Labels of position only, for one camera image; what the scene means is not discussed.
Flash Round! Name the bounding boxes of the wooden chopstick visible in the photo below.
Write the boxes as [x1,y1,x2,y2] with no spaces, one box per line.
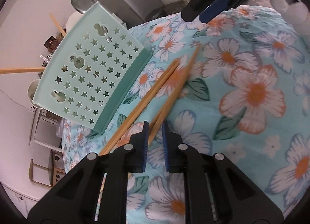
[148,44,201,146]
[99,59,180,156]
[0,67,46,75]
[49,13,66,37]

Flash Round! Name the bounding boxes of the right white gloved hand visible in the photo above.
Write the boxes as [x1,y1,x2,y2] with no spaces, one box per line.
[270,0,309,41]

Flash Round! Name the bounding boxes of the floral blue tablecloth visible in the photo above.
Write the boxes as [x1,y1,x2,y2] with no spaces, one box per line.
[62,5,309,216]

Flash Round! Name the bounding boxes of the mint green utensil holder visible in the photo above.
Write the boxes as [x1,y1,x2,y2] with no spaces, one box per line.
[33,3,151,133]

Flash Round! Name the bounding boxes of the white ladle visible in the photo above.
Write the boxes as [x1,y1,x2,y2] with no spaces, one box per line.
[27,79,40,102]

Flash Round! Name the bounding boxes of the grey metal ladle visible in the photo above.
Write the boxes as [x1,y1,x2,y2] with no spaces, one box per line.
[70,0,95,14]

